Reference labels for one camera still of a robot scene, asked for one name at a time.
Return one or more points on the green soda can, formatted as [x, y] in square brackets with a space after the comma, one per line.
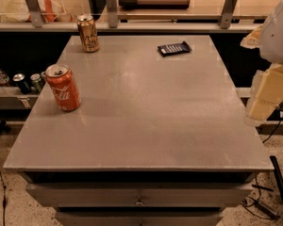
[37, 82]

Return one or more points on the left metal railing bracket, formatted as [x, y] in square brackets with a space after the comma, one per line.
[35, 13]

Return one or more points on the gold lacroix can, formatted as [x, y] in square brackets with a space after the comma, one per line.
[88, 33]

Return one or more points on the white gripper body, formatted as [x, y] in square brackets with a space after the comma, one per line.
[277, 38]

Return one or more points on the grey cabinet drawer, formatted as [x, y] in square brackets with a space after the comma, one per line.
[139, 218]
[64, 195]

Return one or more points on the grey upper cabinet drawer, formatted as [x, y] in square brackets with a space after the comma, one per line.
[64, 195]

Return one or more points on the middle metal railing bracket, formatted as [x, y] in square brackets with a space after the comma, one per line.
[112, 13]

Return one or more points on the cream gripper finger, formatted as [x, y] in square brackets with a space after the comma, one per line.
[266, 94]
[252, 40]

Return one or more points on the orange white plastic bag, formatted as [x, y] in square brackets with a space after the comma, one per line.
[20, 11]

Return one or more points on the metal railing bracket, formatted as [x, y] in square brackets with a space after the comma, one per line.
[112, 13]
[35, 13]
[227, 13]

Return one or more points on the grey lower cabinet drawer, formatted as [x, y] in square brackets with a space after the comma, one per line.
[139, 218]

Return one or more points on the right metal railing bracket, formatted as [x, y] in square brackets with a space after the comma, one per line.
[227, 13]

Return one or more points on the black pole right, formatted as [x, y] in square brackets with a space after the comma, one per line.
[278, 175]

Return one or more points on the dark blue soda can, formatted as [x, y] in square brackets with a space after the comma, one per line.
[20, 81]

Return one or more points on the red coca-cola can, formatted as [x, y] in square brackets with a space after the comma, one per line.
[62, 83]

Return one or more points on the clear plastic water bottle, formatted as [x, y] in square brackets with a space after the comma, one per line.
[4, 79]

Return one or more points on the dark blue rxbar wrapper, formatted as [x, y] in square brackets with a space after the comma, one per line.
[174, 49]

